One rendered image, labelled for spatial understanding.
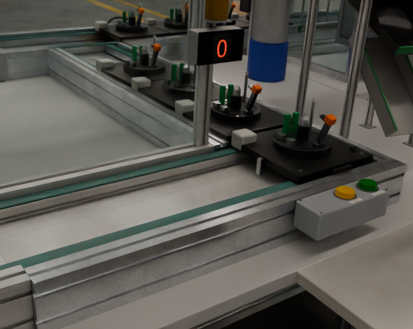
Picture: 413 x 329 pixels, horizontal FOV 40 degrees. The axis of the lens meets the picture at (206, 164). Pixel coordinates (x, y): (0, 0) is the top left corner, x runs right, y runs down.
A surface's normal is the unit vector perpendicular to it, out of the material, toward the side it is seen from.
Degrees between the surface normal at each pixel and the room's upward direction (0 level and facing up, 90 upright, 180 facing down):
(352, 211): 90
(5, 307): 90
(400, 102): 45
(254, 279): 0
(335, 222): 90
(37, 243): 0
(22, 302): 90
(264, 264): 0
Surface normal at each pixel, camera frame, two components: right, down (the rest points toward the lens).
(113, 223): 0.06, -0.91
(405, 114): 0.35, -0.36
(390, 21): 0.24, -0.65
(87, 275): 0.58, 0.36
